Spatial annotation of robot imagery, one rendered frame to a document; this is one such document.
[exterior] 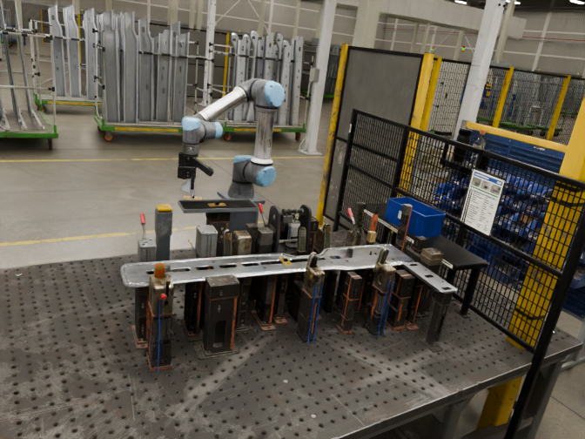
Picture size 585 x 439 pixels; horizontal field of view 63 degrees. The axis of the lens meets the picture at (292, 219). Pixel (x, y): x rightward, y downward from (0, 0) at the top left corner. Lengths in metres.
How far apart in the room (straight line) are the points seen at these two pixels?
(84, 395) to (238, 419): 0.55
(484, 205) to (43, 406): 2.10
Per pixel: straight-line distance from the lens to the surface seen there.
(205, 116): 2.39
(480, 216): 2.63
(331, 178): 5.35
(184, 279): 1.99
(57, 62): 11.45
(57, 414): 1.87
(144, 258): 2.14
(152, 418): 1.81
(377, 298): 2.29
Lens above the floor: 1.93
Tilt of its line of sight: 20 degrees down
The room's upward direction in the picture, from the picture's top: 7 degrees clockwise
